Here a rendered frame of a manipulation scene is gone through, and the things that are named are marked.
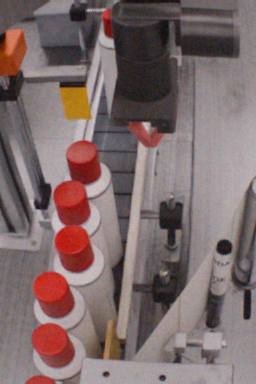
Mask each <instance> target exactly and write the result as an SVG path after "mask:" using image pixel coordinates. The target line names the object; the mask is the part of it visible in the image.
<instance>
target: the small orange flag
mask: <svg viewBox="0 0 256 384"><path fill-rule="evenodd" d="M58 86H59V90H60V94H61V98H62V103H63V107H64V110H65V111H64V115H65V119H71V120H92V118H91V112H90V101H89V95H88V91H87V85H86V83H85V82H83V81H73V82H60V84H59V85H58Z"/></svg>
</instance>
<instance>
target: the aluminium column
mask: <svg viewBox="0 0 256 384"><path fill-rule="evenodd" d="M0 142H1V145H2V147H1V145H0V233H1V235H11V236H29V234H28V232H29V228H30V224H31V220H32V216H33V210H32V207H31V204H30V202H29V199H28V196H27V193H26V191H25V188H24V185H23V182H22V180H21V177H20V176H21V174H20V171H19V169H18V166H17V163H16V160H15V158H14V155H13V152H12V147H11V144H10V141H9V139H8V137H7V131H6V128H5V126H4V123H3V118H2V116H1V113H0ZM1 148H2V149H1ZM2 150H3V151H2ZM3 153H4V154H3ZM4 156H5V157H4ZM6 161H7V162H6ZM8 169H9V170H8ZM10 174H11V175H10ZM15 187H16V188H15ZM16 189H17V190H16ZM17 192H18V193H17ZM18 194H19V195H18ZM20 202H21V203H20ZM21 204H22V206H21ZM22 207H23V208H22ZM23 209H24V211H23ZM24 212H25V213H24ZM25 214H26V216H25ZM26 217H27V219H26ZM27 220H28V221H27Z"/></svg>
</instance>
